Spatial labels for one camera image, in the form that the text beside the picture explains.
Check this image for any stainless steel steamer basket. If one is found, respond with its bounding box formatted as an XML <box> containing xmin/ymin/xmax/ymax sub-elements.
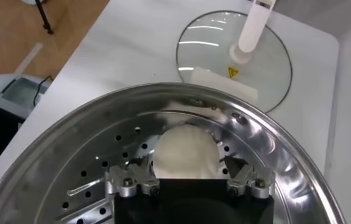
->
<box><xmin>0</xmin><ymin>66</ymin><xmax>347</xmax><ymax>224</ymax></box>

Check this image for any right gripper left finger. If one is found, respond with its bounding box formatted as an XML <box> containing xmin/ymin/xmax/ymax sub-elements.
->
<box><xmin>104</xmin><ymin>154</ymin><xmax>161</xmax><ymax>199</ymax></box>

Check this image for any white steamed baozi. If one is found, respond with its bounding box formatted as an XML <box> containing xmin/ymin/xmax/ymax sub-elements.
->
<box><xmin>152</xmin><ymin>124</ymin><xmax>221</xmax><ymax>180</ymax></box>

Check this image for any black thin stand leg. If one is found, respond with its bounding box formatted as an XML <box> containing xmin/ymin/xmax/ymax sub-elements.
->
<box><xmin>34</xmin><ymin>0</ymin><xmax>55</xmax><ymax>35</ymax></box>

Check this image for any glass lid with white handle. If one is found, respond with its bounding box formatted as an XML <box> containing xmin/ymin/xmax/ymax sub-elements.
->
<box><xmin>175</xmin><ymin>0</ymin><xmax>294</xmax><ymax>114</ymax></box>

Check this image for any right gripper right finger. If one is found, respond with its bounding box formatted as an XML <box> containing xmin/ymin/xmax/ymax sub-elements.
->
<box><xmin>224</xmin><ymin>155</ymin><xmax>277</xmax><ymax>200</ymax></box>

